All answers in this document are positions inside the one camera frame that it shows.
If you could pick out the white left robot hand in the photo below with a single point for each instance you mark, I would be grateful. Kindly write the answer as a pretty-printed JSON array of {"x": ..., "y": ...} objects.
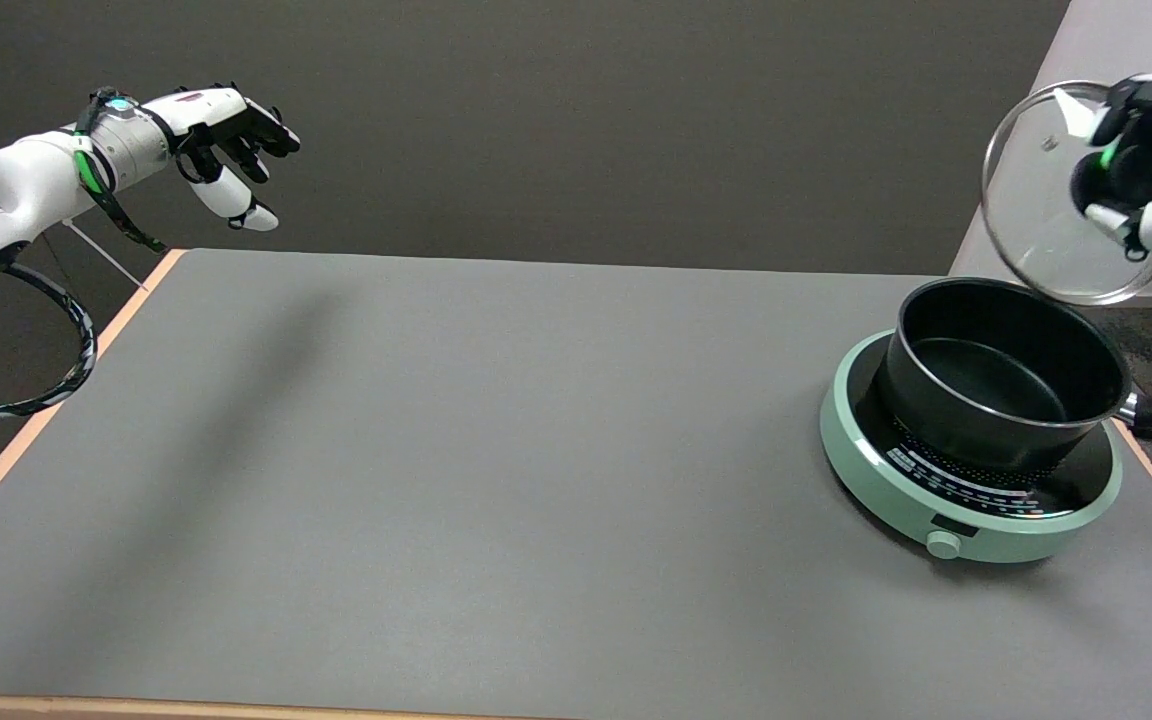
[{"x": 226, "y": 120}]

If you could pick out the glass pot lid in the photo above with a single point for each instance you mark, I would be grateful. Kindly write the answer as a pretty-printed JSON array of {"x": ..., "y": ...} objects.
[{"x": 1036, "y": 220}]

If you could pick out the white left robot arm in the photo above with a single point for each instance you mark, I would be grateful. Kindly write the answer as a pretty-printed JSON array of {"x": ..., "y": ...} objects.
[{"x": 26, "y": 185}]

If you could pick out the thin white rod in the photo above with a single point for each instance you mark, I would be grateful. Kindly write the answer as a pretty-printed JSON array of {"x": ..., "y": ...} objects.
[{"x": 106, "y": 257}]

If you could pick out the green induction cooker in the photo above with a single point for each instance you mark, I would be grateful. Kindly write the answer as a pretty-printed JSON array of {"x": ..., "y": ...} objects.
[{"x": 896, "y": 490}]

